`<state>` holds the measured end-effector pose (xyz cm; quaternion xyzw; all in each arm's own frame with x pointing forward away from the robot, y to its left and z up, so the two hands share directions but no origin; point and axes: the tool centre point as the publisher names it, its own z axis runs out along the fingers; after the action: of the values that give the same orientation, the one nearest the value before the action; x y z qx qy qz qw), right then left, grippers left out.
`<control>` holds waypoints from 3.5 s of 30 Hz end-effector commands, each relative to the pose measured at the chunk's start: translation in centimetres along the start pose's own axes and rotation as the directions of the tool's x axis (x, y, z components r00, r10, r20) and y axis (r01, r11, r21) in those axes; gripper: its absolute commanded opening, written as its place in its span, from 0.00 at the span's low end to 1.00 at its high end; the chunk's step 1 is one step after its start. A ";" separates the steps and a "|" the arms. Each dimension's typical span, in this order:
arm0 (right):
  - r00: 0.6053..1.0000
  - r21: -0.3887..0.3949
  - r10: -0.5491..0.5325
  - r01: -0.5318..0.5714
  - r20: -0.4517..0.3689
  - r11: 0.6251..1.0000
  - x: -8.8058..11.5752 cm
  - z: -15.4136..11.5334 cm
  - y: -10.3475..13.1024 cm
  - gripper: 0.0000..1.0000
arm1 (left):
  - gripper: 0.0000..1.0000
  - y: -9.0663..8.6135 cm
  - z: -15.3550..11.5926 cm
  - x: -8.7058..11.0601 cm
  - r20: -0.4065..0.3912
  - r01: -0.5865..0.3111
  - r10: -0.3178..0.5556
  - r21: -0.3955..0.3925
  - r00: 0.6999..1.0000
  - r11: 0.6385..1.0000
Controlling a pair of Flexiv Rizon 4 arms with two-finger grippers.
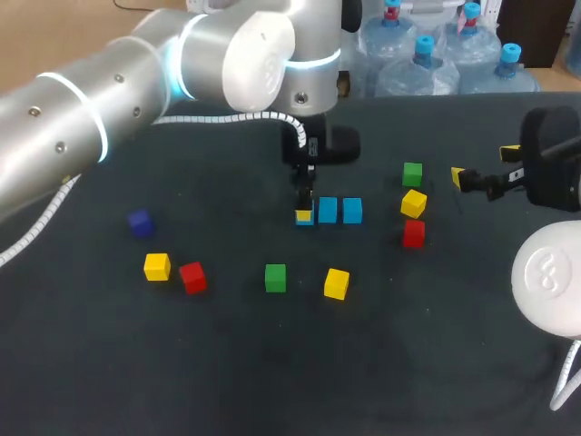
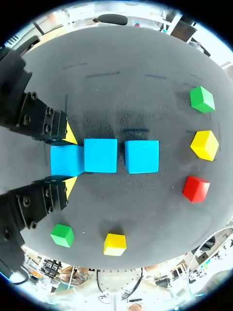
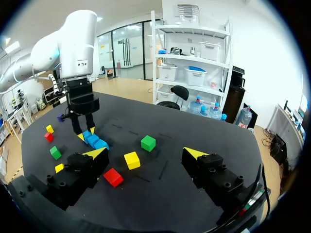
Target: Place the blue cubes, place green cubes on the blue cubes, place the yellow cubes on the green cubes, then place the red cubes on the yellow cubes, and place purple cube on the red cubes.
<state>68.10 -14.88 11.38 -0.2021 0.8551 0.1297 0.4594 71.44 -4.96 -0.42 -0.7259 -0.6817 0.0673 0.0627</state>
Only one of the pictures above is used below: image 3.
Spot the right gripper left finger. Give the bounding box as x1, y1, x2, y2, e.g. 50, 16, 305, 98
45, 147, 110, 211

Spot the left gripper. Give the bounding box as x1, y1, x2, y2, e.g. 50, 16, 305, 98
64, 77, 101, 143

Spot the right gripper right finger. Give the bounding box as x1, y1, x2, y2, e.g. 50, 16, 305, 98
182, 147, 245, 207

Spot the green cube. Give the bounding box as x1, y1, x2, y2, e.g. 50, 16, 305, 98
140, 135, 156, 152
49, 146, 62, 161

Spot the white cable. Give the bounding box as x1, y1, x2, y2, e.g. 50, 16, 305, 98
0, 73, 67, 97

